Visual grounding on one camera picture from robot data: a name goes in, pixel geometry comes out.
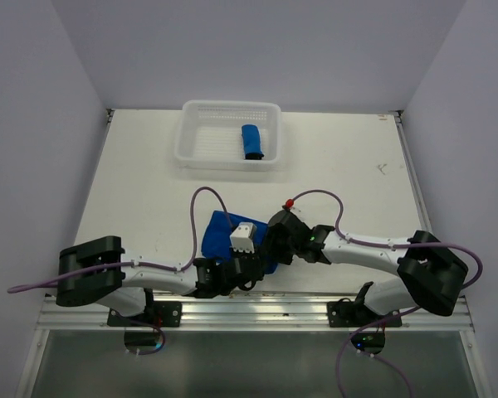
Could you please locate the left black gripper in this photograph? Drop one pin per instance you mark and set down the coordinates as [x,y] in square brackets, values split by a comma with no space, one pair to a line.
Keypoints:
[261,276]

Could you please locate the right black base bracket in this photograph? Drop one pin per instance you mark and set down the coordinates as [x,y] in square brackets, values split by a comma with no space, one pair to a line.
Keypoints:
[347,313]

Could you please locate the aluminium mounting rail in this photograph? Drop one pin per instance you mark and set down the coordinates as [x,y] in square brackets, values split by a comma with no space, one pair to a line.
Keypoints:
[239,312]

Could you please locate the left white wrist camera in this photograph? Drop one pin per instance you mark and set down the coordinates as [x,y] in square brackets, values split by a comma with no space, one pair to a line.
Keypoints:
[241,238]

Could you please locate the left black base bracket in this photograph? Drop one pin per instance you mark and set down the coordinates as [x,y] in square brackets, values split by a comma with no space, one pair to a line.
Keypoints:
[163,314]

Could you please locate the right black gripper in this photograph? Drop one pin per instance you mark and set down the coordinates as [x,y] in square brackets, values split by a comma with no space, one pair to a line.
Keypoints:
[281,258]

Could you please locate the blue towel with black trim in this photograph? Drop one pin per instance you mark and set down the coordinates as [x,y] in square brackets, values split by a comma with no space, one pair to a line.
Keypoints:
[251,142]

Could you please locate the white plastic mesh basket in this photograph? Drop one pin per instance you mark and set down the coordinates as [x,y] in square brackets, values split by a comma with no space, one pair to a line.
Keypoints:
[209,135]

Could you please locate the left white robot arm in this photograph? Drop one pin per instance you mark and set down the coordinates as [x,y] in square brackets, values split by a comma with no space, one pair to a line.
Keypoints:
[94,272]

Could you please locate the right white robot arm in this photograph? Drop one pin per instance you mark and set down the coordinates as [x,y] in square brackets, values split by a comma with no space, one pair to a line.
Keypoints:
[426,273]

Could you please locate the black base bracket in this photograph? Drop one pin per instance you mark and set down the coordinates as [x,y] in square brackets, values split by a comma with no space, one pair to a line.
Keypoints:
[347,313]
[163,314]

